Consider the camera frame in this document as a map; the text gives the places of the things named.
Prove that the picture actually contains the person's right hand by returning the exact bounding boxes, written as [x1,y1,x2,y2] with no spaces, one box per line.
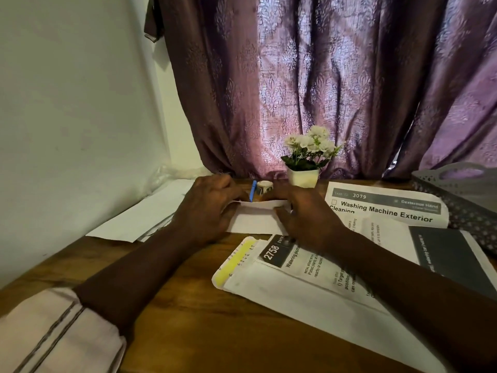
[267,185,350,256]

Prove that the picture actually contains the person's right forearm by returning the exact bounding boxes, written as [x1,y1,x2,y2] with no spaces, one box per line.
[328,228,497,373]

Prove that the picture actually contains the grey perforated plastic basket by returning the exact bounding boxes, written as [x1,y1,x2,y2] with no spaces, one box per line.
[411,162,497,255]

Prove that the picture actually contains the plain white paper sheets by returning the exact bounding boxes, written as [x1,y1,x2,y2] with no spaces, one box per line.
[86,178,196,243]

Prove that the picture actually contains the purple patterned curtain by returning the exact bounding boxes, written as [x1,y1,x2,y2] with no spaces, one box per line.
[144,0,497,181]

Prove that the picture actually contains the person's left forearm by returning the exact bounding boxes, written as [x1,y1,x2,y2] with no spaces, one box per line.
[73,223,195,336]

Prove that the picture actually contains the pale pink striped sleeve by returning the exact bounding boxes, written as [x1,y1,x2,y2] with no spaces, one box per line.
[0,287,127,373]

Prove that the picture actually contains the printed sheet with grey header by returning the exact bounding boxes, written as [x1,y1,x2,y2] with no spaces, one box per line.
[325,181,450,264]

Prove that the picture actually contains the white flowers in white pot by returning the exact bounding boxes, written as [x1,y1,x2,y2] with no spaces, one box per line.
[280,125,343,189]

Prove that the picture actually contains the dark grey printed sheet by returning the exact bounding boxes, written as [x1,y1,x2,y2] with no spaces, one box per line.
[408,225,497,300]

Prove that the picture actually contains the white envelope with yellow strip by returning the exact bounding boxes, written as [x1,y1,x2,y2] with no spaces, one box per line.
[211,236,451,373]

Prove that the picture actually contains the printed sheet with black label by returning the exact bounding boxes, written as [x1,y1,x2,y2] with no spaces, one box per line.
[254,234,391,315]

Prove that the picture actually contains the person's left hand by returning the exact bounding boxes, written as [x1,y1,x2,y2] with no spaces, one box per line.
[171,174,250,246]

